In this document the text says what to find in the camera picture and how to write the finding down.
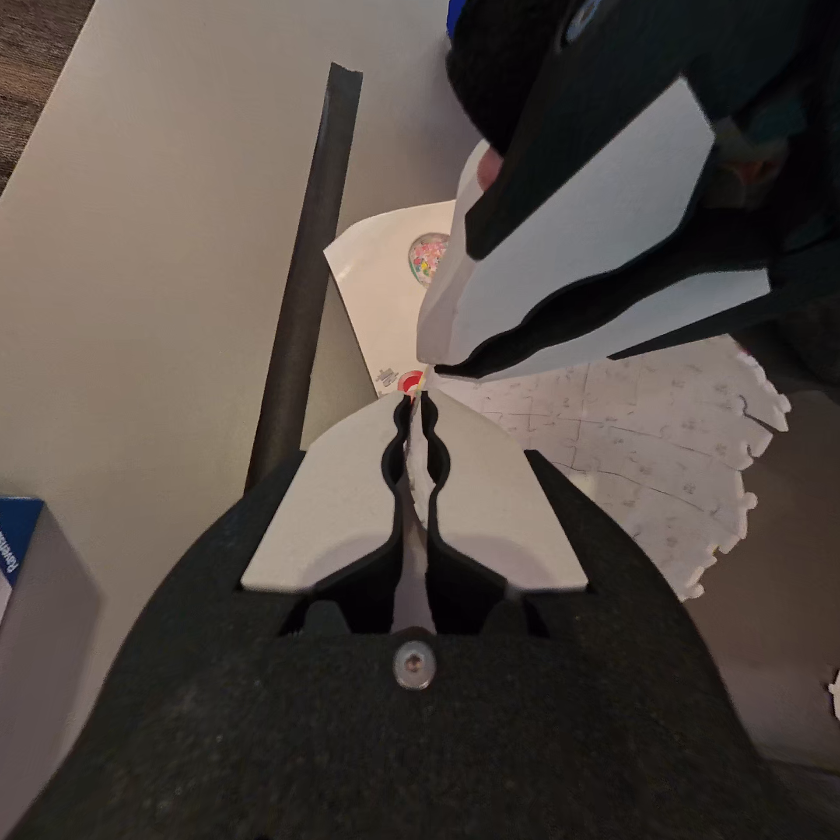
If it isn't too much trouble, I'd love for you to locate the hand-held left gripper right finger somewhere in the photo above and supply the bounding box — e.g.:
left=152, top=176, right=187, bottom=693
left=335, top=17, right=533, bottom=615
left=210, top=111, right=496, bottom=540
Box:
left=422, top=391, right=589, bottom=634

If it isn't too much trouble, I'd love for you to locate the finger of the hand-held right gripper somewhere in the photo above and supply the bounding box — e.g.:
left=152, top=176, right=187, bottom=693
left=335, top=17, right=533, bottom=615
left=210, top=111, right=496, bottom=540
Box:
left=433, top=266, right=772, bottom=382
left=417, top=77, right=718, bottom=366

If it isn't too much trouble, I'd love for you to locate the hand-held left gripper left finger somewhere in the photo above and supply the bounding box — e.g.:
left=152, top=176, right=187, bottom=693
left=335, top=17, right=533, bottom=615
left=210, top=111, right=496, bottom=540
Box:
left=240, top=392, right=414, bottom=634

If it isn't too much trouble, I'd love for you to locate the colourful puzzle ball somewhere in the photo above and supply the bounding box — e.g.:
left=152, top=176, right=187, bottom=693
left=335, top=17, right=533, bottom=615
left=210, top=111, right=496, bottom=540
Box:
left=403, top=335, right=793, bottom=602

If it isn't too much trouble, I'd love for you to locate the puzzle instruction sheet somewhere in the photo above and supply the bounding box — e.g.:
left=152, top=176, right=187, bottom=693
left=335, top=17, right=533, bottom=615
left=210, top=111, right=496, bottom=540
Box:
left=323, top=200, right=460, bottom=400

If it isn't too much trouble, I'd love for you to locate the colourful puzzle box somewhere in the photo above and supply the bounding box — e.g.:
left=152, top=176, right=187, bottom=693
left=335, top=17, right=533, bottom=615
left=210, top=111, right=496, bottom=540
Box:
left=0, top=497, right=47, bottom=624

